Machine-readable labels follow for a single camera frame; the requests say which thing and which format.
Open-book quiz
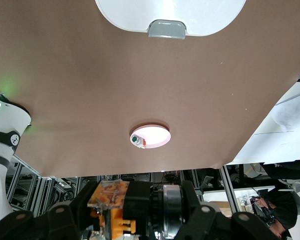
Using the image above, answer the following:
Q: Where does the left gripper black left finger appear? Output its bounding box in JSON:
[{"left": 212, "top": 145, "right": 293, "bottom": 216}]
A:
[{"left": 0, "top": 181, "right": 99, "bottom": 240}]

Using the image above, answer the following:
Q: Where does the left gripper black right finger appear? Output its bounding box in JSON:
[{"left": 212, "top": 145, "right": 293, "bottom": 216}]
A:
[{"left": 174, "top": 180, "right": 283, "bottom": 240}]

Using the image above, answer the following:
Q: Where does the orange push-button switch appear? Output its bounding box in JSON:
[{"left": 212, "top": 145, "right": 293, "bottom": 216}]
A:
[{"left": 86, "top": 180, "right": 188, "bottom": 240}]

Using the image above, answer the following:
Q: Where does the person in dark clothing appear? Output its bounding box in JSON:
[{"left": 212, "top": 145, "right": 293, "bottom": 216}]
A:
[{"left": 258, "top": 161, "right": 300, "bottom": 240}]

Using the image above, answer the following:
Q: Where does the pink round plate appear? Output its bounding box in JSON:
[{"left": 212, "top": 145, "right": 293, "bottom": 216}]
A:
[{"left": 129, "top": 122, "right": 172, "bottom": 150}]

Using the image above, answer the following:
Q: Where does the white sheet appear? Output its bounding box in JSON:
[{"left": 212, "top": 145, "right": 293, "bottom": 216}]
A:
[{"left": 232, "top": 63, "right": 300, "bottom": 165}]

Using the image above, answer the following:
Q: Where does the brown table cover mat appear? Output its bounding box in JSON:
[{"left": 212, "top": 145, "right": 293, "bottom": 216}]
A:
[{"left": 0, "top": 0, "right": 300, "bottom": 177}]

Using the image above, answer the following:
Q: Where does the grey box latch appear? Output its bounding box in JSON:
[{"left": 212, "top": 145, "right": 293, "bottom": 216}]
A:
[{"left": 148, "top": 19, "right": 187, "bottom": 40}]

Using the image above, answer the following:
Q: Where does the white lidded storage box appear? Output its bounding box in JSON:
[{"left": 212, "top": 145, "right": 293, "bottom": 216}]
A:
[{"left": 94, "top": 0, "right": 248, "bottom": 37}]

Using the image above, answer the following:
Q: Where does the aluminium frame profile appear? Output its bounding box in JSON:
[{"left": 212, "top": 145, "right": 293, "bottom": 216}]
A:
[{"left": 4, "top": 162, "right": 78, "bottom": 218}]

